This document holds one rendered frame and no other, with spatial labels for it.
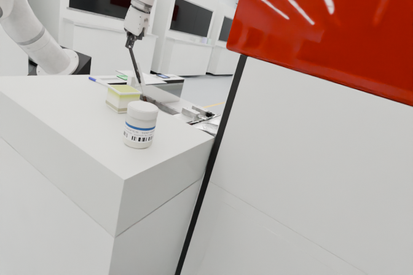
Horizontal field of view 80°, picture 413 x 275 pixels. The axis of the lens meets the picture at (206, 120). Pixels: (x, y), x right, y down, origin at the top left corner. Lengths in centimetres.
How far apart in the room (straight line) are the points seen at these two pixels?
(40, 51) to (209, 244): 97
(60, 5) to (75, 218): 370
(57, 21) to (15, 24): 308
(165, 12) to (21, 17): 463
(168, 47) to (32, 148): 501
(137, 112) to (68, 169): 21
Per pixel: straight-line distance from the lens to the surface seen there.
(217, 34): 743
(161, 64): 573
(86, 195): 62
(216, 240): 90
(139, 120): 57
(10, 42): 376
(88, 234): 67
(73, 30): 407
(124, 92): 76
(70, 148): 61
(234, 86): 70
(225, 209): 82
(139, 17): 111
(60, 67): 126
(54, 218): 79
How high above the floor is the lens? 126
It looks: 20 degrees down
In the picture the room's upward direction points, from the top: 15 degrees clockwise
